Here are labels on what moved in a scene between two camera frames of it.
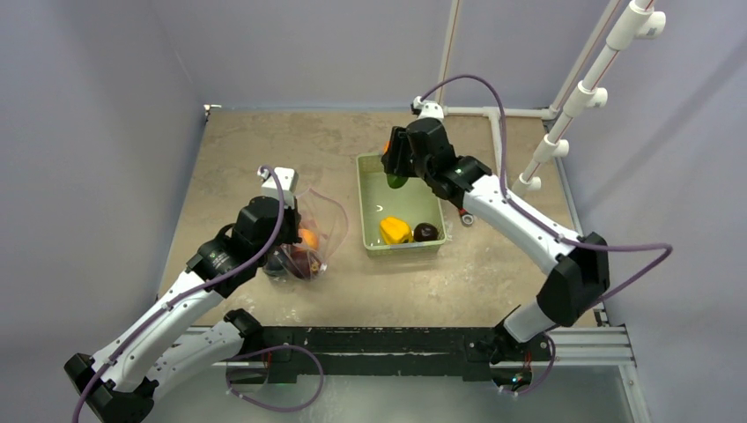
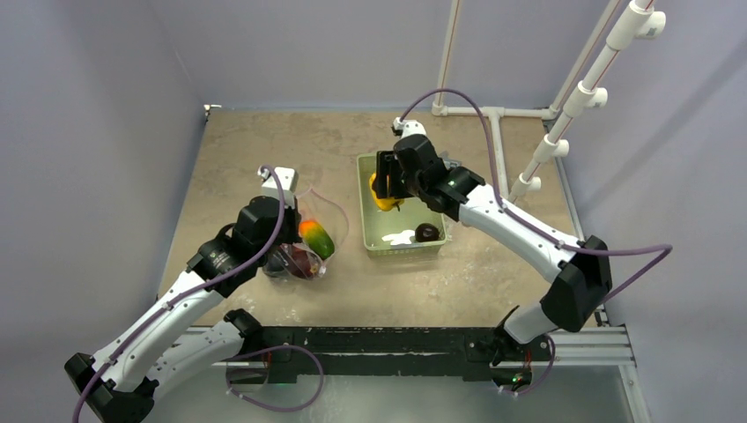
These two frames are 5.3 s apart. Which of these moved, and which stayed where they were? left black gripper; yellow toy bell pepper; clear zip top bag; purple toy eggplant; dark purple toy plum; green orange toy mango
Moved: green orange toy mango; yellow toy bell pepper
Stayed: clear zip top bag; purple toy eggplant; left black gripper; dark purple toy plum
